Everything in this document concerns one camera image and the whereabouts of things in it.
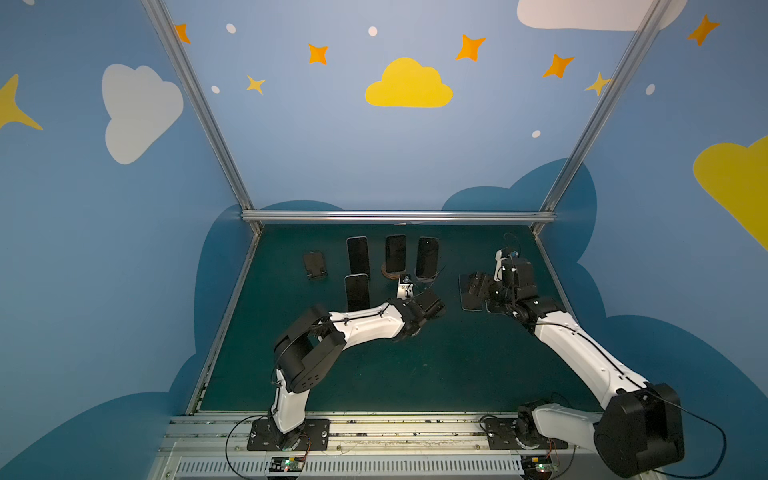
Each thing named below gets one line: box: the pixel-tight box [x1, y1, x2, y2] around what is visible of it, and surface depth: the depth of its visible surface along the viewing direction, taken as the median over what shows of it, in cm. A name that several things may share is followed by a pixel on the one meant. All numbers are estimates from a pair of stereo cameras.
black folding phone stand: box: [303, 251, 328, 280], surface depth 105 cm
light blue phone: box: [344, 273, 370, 312], surface depth 90 cm
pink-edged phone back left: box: [346, 235, 370, 277], surface depth 101 cm
